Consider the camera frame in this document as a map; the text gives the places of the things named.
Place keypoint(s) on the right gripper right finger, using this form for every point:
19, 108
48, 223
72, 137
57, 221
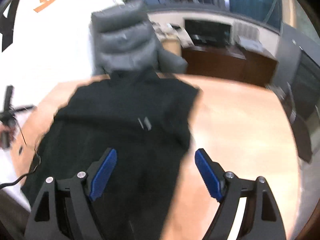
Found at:
261, 220

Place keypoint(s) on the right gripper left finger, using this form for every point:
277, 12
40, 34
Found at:
63, 208

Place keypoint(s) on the black fleece jacket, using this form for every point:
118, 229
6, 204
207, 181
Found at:
145, 119

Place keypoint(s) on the black mesh office chair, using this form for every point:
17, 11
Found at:
299, 102

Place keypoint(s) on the grey leather armchair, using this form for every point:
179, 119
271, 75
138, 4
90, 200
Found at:
124, 39

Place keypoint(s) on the dark wooden cabinet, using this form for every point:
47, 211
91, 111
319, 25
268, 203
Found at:
231, 63

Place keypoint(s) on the white papers on cabinet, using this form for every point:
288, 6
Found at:
250, 44

